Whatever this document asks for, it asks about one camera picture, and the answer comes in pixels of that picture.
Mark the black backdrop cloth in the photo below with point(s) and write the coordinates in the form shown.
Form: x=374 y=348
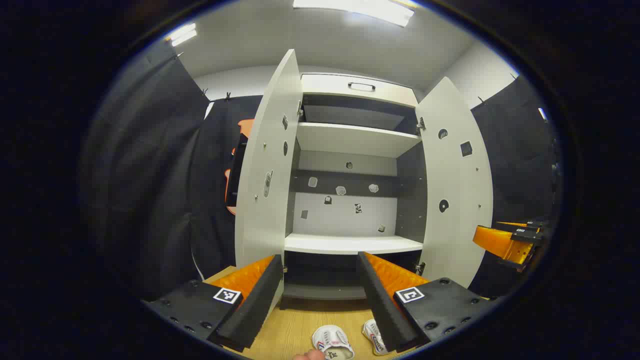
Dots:
x=150 y=175

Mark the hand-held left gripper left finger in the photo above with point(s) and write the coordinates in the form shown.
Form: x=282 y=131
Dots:
x=260 y=305

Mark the long ceiling light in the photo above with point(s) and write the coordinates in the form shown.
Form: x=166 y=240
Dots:
x=360 y=10
x=182 y=35

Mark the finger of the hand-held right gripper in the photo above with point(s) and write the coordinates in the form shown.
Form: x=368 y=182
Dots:
x=530 y=228
x=500 y=242

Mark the white cabinet drawer front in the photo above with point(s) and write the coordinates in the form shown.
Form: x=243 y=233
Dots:
x=330 y=87

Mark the white shoe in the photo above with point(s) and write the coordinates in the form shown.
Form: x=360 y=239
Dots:
x=332 y=337
x=372 y=335

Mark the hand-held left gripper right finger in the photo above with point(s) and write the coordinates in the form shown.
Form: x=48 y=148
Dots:
x=380 y=310

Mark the white shoe cabinet door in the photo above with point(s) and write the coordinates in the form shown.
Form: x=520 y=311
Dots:
x=255 y=225
x=460 y=240

